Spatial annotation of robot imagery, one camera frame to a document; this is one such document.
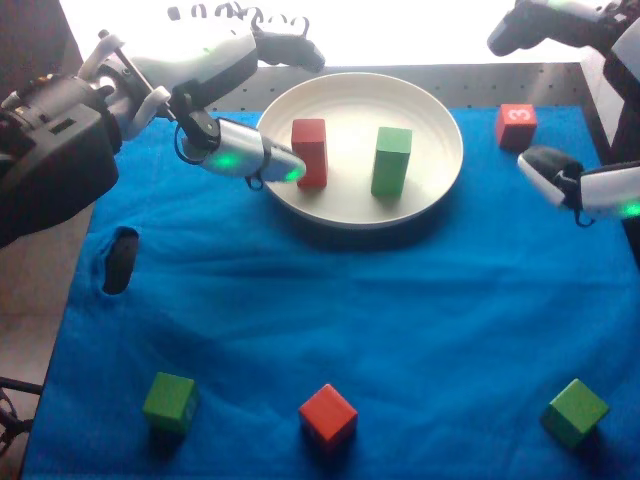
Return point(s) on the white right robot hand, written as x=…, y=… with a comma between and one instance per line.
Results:
x=530, y=30

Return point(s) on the green cube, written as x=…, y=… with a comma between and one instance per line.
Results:
x=575, y=412
x=167, y=400

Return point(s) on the blue cloth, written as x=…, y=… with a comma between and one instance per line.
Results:
x=350, y=310

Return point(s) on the tall green block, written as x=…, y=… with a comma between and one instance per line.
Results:
x=391, y=165

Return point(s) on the black metal stand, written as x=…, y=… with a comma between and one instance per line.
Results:
x=12, y=425

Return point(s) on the tall red block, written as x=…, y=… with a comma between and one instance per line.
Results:
x=310, y=150

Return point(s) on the white round plate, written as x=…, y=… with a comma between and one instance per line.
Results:
x=350, y=100

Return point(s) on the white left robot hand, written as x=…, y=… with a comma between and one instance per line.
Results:
x=200, y=55

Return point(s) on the red cube with number three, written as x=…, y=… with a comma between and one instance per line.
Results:
x=515, y=127

